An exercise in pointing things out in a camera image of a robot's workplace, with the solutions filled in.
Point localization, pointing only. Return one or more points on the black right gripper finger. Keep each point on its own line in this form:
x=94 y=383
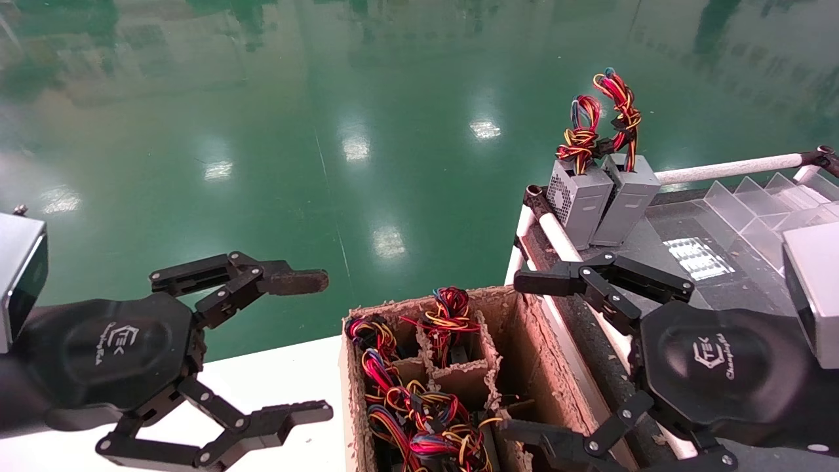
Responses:
x=547 y=280

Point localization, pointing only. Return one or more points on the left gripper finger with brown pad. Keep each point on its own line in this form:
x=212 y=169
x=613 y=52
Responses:
x=288 y=280

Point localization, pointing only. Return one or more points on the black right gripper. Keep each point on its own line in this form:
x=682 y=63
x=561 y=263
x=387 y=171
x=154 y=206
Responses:
x=721 y=367

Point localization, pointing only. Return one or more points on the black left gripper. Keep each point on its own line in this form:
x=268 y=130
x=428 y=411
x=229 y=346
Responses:
x=98 y=354

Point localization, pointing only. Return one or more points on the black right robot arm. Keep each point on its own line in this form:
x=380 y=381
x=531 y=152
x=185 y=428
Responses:
x=786 y=460

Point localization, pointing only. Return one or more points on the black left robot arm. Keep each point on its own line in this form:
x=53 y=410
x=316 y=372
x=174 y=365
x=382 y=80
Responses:
x=10 y=400

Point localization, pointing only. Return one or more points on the brown cardboard box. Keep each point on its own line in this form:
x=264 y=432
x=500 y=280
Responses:
x=524 y=347

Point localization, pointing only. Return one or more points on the black pipe corner connector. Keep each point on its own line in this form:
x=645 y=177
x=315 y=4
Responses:
x=539 y=200
x=822 y=158

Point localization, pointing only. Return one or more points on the brown cardboard divider insert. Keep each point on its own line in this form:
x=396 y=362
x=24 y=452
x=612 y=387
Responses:
x=462 y=383

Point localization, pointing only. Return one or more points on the clear acrylic divider rack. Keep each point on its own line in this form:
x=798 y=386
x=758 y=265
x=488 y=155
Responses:
x=747 y=206

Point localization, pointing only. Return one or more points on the short white pipe stub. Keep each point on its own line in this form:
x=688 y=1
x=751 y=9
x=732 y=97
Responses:
x=807 y=174

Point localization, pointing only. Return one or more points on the white frame leg pipe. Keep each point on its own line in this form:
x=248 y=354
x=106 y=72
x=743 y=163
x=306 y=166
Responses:
x=513 y=269

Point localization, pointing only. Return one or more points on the long white side rail pipe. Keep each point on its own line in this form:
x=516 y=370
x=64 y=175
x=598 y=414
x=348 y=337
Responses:
x=560 y=233

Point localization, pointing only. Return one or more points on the white lower frame strip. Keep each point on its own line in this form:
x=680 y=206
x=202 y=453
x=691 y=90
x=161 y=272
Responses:
x=570 y=344

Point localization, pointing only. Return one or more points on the long white rear rail pipe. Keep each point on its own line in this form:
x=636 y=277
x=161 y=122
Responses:
x=721 y=172

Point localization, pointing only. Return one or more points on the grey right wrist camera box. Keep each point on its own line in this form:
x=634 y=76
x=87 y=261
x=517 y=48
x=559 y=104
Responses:
x=816 y=282

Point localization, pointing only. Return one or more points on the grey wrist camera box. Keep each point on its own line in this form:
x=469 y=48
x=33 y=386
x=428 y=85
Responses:
x=816 y=282
x=16 y=262

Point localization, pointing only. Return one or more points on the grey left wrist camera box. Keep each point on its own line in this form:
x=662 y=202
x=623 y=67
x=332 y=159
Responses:
x=16 y=262

